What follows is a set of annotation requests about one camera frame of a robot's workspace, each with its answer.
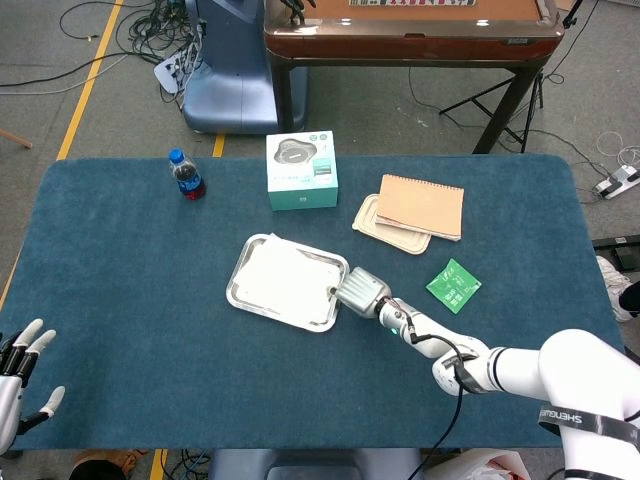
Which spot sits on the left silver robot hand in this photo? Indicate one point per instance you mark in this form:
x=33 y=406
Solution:
x=10 y=395

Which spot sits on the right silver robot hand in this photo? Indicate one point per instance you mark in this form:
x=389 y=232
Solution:
x=362 y=292

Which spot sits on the white paper sheet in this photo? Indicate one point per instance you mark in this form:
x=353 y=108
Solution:
x=280 y=280

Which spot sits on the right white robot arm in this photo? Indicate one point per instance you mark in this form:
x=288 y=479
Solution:
x=525 y=367

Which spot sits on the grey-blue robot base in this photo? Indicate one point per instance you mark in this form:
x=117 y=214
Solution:
x=310 y=465

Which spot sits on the silver metal tray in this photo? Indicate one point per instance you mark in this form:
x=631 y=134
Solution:
x=327 y=257

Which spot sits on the beige container lid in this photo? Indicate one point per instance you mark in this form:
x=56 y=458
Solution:
x=367 y=220

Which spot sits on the green sachet packet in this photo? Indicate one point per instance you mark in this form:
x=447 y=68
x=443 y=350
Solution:
x=452 y=287

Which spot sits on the brown spiral notebook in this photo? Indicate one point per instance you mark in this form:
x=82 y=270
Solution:
x=422 y=205

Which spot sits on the teal white product box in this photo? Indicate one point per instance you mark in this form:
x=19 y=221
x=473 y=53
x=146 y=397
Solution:
x=300 y=170

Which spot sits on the blue felt table cover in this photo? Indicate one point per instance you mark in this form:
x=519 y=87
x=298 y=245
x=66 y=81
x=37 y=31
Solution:
x=150 y=300

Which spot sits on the cola bottle blue cap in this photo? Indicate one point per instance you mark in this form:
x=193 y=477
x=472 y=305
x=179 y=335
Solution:
x=187 y=177

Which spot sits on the white plastic bag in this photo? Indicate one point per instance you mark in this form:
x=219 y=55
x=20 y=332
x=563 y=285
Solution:
x=485 y=467

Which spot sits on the black tripod stand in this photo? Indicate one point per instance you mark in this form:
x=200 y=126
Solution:
x=520 y=127

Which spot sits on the white shoe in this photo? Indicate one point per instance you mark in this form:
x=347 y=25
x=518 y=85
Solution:
x=611 y=285

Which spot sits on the dark red mahjong table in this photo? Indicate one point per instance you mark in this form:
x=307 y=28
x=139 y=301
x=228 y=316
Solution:
x=410 y=47

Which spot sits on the blue background robot body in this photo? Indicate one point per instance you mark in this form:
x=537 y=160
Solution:
x=230 y=75

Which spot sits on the wooden stick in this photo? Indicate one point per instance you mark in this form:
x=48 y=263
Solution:
x=15 y=138

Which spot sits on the black trouser leg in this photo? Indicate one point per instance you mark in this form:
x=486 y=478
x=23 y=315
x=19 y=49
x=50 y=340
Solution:
x=630 y=300

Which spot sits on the white power strip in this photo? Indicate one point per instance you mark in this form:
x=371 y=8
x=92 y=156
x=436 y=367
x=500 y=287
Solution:
x=617 y=181

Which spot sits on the white multi-socket board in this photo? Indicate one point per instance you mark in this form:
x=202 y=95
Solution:
x=167 y=75

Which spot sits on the background robot black-fingered hand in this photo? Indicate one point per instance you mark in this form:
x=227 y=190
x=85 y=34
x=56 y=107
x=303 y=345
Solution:
x=295 y=7

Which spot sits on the face-up mahjong tile row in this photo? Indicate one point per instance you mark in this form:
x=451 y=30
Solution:
x=410 y=2

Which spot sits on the black metal frame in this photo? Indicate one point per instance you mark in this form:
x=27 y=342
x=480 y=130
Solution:
x=620 y=250

